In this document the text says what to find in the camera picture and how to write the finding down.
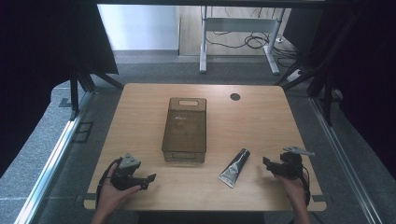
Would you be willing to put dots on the person's right hand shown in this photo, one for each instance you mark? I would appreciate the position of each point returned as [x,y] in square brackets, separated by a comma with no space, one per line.
[292,189]

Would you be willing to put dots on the silver tube with black cap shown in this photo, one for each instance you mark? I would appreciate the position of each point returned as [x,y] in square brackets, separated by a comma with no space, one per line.
[234,170]

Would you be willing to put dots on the black round table grommet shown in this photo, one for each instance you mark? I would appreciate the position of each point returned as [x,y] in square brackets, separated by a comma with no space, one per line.
[235,96]

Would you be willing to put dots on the brown transparent storage box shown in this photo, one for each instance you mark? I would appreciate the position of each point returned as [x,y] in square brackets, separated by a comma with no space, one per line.
[184,130]

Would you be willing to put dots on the white metal desk frame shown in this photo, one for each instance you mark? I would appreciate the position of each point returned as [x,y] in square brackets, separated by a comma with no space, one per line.
[239,23]

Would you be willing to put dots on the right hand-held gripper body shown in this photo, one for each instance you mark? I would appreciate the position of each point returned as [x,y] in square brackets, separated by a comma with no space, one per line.
[291,166]

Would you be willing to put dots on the aluminium rail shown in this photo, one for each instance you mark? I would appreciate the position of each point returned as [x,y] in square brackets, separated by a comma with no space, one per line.
[49,161]
[342,155]

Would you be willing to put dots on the black metal stand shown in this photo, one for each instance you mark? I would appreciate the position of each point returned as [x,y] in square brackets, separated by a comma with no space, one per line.
[327,93]
[74,96]

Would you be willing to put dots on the person's left hand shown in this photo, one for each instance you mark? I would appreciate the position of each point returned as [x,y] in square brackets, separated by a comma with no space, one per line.
[109,196]

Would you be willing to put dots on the black curtain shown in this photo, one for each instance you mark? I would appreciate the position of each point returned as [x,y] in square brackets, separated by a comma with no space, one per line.
[40,62]
[364,62]

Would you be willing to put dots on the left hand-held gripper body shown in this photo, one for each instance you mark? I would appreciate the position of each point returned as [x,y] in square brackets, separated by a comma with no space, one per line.
[124,179]

